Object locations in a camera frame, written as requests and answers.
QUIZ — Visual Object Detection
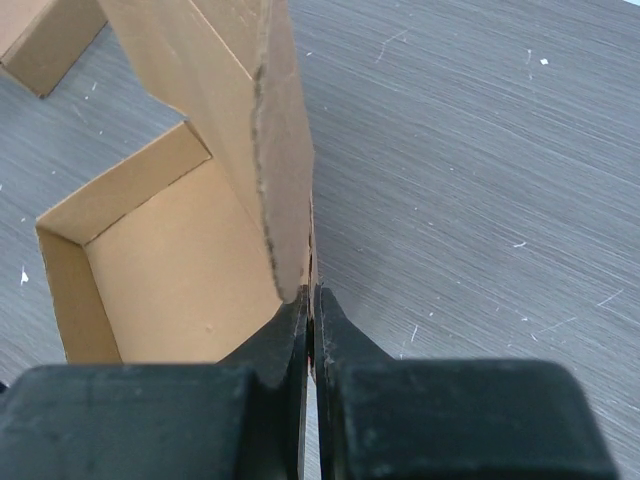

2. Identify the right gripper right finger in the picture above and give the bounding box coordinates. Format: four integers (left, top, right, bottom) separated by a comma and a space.
312, 287, 619, 479

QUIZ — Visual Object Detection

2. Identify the cardboard box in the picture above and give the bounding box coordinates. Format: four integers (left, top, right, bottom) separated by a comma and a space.
1, 1, 316, 364

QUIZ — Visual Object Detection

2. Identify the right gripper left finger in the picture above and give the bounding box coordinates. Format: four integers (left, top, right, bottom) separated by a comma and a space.
1, 288, 309, 479

